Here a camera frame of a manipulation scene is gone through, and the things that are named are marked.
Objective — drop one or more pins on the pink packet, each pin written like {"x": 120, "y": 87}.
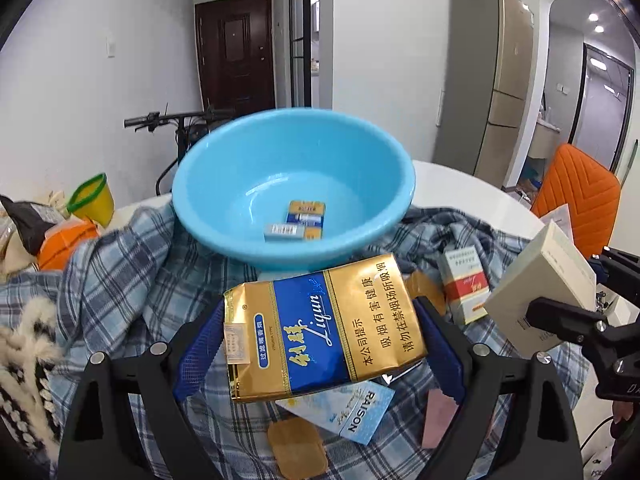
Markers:
{"x": 440, "y": 417}

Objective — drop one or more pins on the black framed glass door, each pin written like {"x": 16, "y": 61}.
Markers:
{"x": 302, "y": 20}

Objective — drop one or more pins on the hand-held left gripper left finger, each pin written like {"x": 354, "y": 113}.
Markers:
{"x": 200, "y": 355}

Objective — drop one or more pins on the light blue cigarette pack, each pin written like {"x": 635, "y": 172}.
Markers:
{"x": 350, "y": 412}

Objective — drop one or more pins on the orange quilted chair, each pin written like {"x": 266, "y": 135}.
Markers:
{"x": 580, "y": 200}

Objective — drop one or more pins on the white printed paper sheet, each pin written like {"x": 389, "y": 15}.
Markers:
{"x": 560, "y": 215}

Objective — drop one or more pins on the large cream box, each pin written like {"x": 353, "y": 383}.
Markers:
{"x": 545, "y": 285}

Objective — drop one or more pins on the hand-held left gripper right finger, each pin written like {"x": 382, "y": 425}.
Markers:
{"x": 450, "y": 360}

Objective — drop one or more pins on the black white fur-trimmed knit garment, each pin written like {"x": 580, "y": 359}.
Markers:
{"x": 25, "y": 375}

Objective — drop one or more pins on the small gold blue cigarette pack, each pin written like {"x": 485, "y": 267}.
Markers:
{"x": 306, "y": 212}

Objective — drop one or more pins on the grey small box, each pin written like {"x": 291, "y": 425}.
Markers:
{"x": 290, "y": 231}

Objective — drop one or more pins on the yellow cup with green rim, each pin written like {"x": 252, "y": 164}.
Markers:
{"x": 92, "y": 200}

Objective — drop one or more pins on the blue plaid shirt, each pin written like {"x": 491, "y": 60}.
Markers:
{"x": 125, "y": 285}

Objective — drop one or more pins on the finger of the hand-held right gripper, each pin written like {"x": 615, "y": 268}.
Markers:
{"x": 560, "y": 317}
{"x": 620, "y": 260}

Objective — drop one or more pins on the black plastic bag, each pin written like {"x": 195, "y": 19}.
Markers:
{"x": 30, "y": 220}

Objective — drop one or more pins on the orange snack packet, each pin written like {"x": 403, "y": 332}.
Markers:
{"x": 65, "y": 245}

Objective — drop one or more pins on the gold and blue cigarette pack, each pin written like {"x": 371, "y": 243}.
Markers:
{"x": 325, "y": 330}

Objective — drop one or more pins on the dark brown entrance door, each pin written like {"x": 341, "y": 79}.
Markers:
{"x": 235, "y": 50}

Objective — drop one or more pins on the gold refrigerator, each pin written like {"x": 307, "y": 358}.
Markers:
{"x": 485, "y": 80}

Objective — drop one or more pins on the red and white cigarette pack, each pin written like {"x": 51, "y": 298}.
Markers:
{"x": 462, "y": 285}

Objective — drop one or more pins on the light blue plastic basin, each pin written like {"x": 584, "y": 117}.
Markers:
{"x": 300, "y": 180}

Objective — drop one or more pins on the white wall switch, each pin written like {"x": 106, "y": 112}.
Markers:
{"x": 111, "y": 47}

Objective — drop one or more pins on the person's right hand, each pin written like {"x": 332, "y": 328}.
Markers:
{"x": 622, "y": 414}

